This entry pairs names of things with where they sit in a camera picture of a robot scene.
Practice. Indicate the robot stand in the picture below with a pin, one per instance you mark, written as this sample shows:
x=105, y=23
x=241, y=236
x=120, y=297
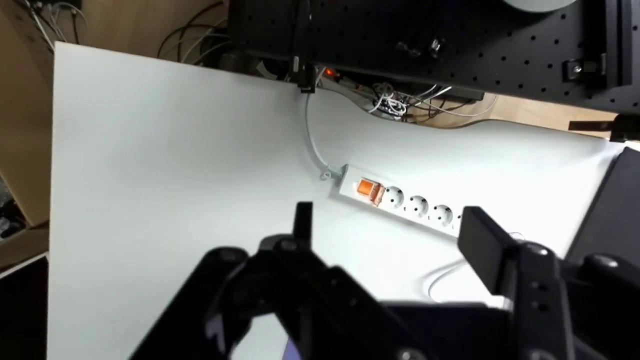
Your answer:
x=450, y=45

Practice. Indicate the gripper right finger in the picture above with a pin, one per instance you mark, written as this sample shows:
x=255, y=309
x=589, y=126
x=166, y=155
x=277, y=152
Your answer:
x=540, y=300

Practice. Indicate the black box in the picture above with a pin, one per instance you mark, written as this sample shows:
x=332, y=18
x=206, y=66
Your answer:
x=612, y=210

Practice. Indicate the white power strip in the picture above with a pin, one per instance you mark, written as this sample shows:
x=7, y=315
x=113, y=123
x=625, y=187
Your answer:
x=417, y=206

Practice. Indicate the black clamp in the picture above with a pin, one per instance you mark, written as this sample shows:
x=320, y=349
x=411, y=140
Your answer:
x=304, y=75
x=622, y=127

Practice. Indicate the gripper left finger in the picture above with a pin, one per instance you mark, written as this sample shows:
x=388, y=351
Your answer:
x=300, y=280

